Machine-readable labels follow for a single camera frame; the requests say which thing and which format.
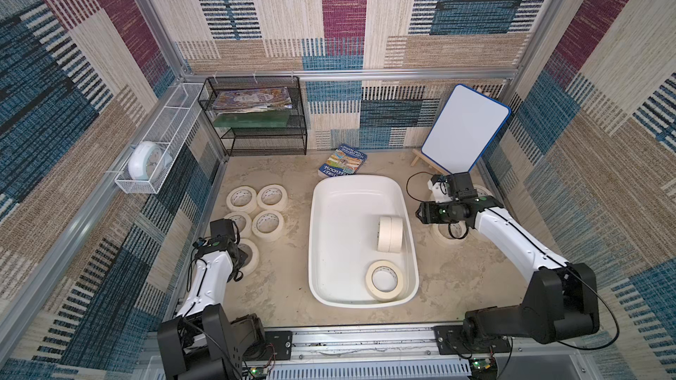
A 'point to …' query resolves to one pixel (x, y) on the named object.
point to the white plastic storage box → (343, 240)
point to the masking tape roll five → (242, 221)
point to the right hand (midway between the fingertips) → (425, 210)
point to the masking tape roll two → (481, 191)
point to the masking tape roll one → (273, 197)
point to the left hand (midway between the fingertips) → (231, 264)
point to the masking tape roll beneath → (447, 242)
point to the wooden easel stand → (428, 161)
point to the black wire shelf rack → (262, 141)
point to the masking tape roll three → (242, 199)
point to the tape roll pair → (390, 235)
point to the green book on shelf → (272, 119)
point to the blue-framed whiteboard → (466, 128)
